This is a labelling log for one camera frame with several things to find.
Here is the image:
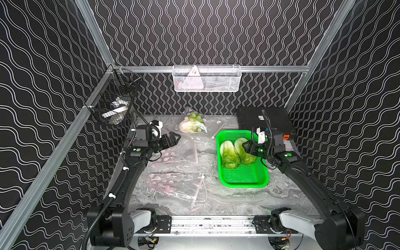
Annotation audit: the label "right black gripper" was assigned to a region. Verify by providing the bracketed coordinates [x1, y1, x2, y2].
[242, 139, 274, 161]

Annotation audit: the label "bagged chinese cabbage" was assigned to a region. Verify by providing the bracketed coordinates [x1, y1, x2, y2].
[175, 107, 224, 136]
[154, 137, 199, 164]

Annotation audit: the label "green plastic basket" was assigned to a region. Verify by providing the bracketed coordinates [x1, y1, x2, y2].
[216, 130, 270, 188]

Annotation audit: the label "zip-top bag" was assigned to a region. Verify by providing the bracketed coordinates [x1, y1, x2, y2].
[147, 172, 208, 213]

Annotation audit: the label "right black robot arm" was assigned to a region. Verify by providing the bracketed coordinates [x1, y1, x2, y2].
[236, 107, 366, 250]

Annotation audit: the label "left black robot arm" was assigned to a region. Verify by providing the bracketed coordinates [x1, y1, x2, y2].
[80, 118, 181, 250]

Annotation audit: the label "black tool case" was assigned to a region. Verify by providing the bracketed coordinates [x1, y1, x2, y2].
[235, 107, 297, 141]

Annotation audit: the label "pink triangle card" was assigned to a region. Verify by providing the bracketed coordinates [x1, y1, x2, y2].
[182, 66, 204, 91]

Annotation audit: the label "white items in black basket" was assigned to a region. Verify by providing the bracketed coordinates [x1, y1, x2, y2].
[101, 97, 130, 125]

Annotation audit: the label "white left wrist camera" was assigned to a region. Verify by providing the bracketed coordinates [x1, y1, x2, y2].
[150, 120, 163, 138]

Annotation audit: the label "white wire wall basket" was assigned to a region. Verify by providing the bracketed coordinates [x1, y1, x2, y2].
[171, 65, 242, 92]

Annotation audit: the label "black wire wall basket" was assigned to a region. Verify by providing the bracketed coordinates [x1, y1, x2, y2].
[89, 69, 143, 127]

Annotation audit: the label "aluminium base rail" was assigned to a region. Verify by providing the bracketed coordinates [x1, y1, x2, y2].
[87, 214, 340, 236]

